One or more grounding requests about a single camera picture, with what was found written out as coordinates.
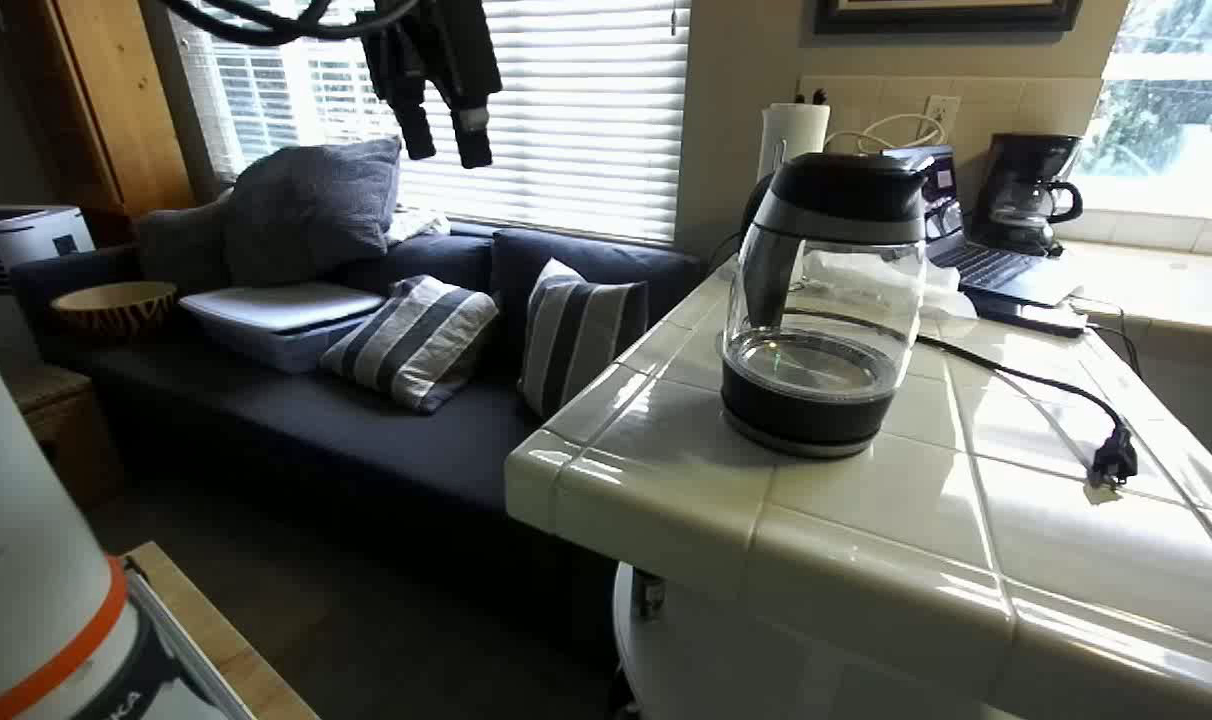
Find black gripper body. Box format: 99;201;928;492
360;0;506;112

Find glass electric kettle black handle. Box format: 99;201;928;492
717;146;941;465

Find white window blinds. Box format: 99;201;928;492
179;0;698;248

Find large grey pillow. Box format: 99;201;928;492
219;133;407;286

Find navy white striped pillow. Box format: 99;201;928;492
316;273;506;417
514;254;654;421

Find light blue flat cushion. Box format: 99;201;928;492
175;279;388;380

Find small grey pillow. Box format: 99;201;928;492
131;197;237;291

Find navy blue sofa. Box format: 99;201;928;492
9;224;710;650

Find wooden cabinet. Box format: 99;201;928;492
0;0;197;226

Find white paper towel roll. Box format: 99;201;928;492
758;96;835;187

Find woven wooden bowl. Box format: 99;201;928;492
47;274;183;345

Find white round appliance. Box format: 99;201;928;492
0;201;99;279

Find small wooden side table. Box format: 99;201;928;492
0;357;131;511

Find dark open laptop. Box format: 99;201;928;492
883;139;1088;312

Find wooden robot mounting platform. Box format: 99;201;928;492
90;537;326;720

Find black drip coffee maker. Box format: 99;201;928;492
969;129;1088;259

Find dark flat device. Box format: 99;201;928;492
959;286;1092;340

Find white tiled counter island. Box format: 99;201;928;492
501;243;1212;720

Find black robot wrist cable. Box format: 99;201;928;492
161;0;426;50

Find dark framed wall picture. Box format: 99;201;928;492
812;0;1088;39

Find black kettle power cord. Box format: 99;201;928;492
787;305;1143;498

